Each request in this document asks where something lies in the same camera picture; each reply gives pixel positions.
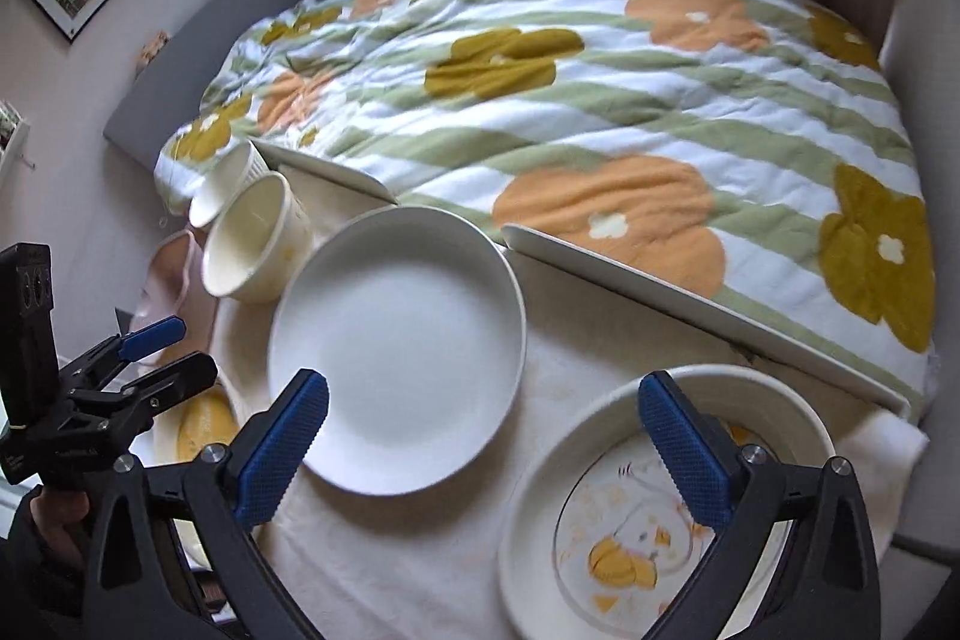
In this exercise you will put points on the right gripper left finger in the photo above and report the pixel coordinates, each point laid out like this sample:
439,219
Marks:
138,584

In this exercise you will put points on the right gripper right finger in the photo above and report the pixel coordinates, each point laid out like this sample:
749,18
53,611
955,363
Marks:
825,584

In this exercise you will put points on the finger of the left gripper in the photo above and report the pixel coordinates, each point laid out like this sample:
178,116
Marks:
134,408
119,351

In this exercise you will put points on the pink lobed bowl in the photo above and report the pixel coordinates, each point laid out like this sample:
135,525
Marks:
173,286

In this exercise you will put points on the yellow pattern plate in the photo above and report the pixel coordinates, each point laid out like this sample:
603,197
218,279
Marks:
181,433

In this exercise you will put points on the cream round bowl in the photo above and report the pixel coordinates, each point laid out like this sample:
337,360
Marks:
258,243

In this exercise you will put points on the white ribbed bowl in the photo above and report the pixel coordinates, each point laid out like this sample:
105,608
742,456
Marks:
240,167

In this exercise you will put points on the duck pattern deep plate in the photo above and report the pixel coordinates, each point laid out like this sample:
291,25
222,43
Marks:
598,541

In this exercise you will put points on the plain white plate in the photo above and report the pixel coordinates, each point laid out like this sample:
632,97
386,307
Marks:
418,324

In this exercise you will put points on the person's left hand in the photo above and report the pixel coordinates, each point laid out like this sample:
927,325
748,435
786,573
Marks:
55,514

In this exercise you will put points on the floral cream tablecloth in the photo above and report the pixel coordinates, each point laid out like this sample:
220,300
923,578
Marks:
424,565

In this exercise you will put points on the grey padded headboard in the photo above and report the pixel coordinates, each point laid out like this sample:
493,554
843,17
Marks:
167,92

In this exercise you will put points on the white tray table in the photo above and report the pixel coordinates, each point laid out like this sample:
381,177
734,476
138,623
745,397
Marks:
799,347

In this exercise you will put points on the small plush toy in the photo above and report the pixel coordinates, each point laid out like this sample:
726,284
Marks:
149,51

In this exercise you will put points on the floral striped duvet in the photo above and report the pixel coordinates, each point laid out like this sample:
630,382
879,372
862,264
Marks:
749,152

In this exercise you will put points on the white wall shelf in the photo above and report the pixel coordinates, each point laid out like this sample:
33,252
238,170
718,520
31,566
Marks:
15,130

